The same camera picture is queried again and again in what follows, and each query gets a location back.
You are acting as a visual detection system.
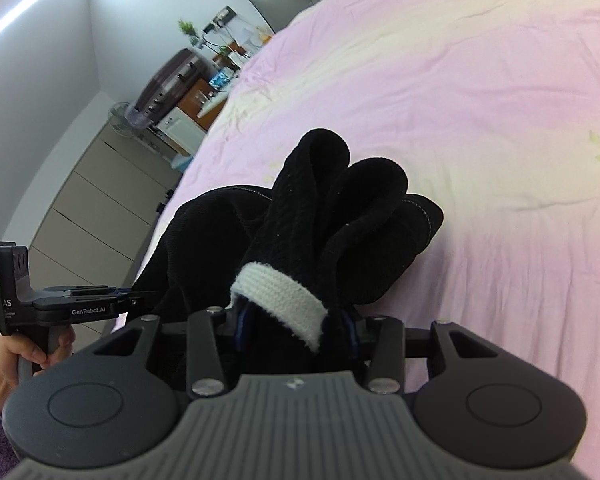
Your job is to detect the pink floral bed cover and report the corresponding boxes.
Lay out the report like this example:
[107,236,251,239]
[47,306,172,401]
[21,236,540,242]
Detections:
[160,0,600,479]

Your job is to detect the brown wooden nightstand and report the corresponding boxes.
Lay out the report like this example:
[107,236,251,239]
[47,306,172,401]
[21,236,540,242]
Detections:
[176,78,228,132]

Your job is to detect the green potted plant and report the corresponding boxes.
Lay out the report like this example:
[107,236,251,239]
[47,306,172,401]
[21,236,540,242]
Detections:
[178,20,200,48]

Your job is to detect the beige wardrobe cabinets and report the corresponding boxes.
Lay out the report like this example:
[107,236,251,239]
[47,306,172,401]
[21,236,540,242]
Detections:
[29,126,180,288]

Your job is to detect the blue plastic bin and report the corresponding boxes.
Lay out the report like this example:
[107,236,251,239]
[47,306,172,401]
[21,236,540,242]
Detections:
[171,154,193,172]

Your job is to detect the person's left hand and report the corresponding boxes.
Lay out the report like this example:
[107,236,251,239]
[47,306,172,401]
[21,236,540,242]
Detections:
[0,326,76,413]

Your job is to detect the black pants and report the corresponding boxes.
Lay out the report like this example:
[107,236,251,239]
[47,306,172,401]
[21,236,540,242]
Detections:
[134,129,443,375]

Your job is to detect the standing electric fan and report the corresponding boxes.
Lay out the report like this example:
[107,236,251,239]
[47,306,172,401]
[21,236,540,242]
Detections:
[108,102,150,145]

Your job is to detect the dark brown suitcase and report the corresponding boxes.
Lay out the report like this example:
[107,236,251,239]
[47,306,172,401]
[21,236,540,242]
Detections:
[125,49,212,129]

